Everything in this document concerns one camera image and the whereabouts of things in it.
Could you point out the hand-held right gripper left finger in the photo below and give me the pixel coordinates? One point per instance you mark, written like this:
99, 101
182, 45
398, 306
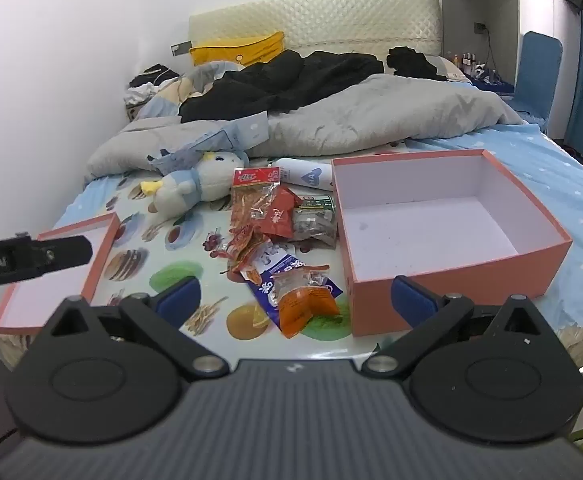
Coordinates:
179, 296

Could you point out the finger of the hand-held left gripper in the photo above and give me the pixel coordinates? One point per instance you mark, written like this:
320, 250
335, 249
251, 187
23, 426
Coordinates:
69, 255

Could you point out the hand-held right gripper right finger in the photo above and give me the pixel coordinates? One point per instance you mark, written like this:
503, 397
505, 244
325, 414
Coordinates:
411, 301

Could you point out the pink cardboard box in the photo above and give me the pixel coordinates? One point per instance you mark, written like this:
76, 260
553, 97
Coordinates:
421, 230

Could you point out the dark brown snack packet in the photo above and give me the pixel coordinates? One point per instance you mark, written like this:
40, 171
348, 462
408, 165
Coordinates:
316, 230

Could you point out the red label clear snack packet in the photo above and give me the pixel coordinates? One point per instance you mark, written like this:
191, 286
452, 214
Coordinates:
251, 195

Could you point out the green label snack packet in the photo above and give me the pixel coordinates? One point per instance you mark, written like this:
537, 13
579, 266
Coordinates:
316, 203

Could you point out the pink cardboard box lid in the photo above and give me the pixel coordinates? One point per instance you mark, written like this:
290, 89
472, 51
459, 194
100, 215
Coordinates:
46, 280

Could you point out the food print bed sheet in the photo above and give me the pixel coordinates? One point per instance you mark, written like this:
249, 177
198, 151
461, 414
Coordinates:
171, 260

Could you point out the red orange clear snack packet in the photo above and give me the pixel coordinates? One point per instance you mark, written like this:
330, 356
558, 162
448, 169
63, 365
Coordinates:
244, 250

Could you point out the blue white snack packet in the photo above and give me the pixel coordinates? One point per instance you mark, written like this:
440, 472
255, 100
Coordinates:
264, 285

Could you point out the white blue plush toy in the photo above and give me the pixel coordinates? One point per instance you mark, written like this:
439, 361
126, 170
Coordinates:
206, 180

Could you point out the red foil snack packet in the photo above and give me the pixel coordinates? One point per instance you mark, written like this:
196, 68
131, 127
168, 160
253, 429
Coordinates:
281, 215

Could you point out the white spray bottle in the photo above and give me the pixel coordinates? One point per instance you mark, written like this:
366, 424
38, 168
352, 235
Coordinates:
304, 174

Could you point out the pile of clothes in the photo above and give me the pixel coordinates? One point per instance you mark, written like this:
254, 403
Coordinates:
146, 82

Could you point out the grey duvet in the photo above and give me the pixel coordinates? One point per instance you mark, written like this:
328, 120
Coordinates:
371, 115

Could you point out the blue star bed sheet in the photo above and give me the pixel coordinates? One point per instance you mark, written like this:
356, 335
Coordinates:
546, 160

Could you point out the black jacket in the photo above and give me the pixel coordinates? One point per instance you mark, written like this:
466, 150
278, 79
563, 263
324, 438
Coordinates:
281, 85

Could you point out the black garment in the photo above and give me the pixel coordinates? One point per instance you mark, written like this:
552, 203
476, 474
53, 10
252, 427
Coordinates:
411, 62

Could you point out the row of small bottles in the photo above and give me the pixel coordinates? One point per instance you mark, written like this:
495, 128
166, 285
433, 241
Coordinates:
471, 62

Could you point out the yellow pillow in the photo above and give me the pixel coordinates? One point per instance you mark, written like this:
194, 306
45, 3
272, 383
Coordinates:
236, 50

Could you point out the blue chair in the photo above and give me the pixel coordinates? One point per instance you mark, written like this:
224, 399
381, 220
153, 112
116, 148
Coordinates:
536, 75

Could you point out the cream quilted headboard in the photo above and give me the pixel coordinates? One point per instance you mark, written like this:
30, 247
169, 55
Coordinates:
321, 20

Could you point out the grey wall plate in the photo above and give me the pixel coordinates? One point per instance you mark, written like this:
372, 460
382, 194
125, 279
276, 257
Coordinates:
181, 48

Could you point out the wall outlet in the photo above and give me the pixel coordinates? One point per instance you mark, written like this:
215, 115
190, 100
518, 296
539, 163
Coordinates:
481, 27

